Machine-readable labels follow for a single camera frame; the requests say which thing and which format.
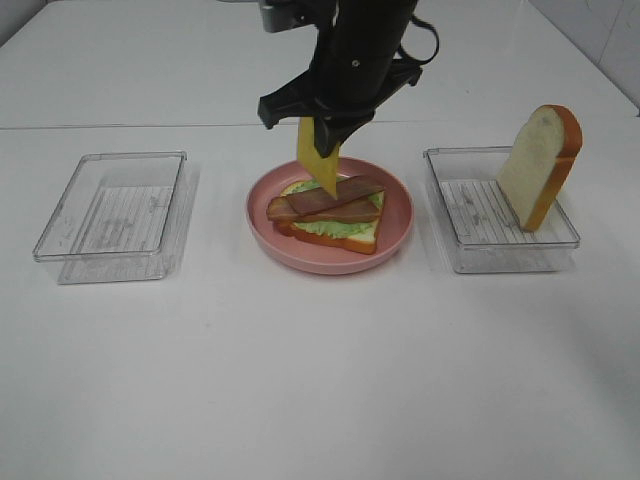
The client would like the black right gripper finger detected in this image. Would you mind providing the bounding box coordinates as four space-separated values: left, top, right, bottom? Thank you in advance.
313 112 374 158
257 72 317 129

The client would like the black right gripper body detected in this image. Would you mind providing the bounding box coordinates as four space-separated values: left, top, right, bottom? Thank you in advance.
309 1 422 120

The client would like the yellow cheese slice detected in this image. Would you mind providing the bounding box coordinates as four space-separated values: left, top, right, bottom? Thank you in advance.
297 117 340 199

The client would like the bacon strip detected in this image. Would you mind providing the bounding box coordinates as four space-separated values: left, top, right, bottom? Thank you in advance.
266 197 381 224
285 175 385 215

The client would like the green lettuce leaf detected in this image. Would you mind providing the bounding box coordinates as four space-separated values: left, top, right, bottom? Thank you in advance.
293 191 385 242

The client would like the white bread slice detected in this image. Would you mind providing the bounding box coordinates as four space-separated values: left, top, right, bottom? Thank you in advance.
496 104 583 232
266 179 386 255

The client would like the pink round plate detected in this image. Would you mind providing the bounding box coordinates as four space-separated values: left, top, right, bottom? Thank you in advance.
245 157 414 275

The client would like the clear plastic right container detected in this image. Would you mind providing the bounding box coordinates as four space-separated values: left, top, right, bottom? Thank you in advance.
423 146 581 274

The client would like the clear plastic container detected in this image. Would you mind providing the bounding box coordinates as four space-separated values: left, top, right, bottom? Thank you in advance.
423 146 581 274
32 151 199 285

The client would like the clear plastic left container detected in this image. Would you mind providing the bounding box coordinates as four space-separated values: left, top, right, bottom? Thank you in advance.
32 151 199 285

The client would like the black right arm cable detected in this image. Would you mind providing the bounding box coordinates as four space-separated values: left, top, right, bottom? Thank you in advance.
397 13 441 66

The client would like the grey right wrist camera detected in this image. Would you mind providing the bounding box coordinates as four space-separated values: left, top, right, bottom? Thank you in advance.
258 0 337 33

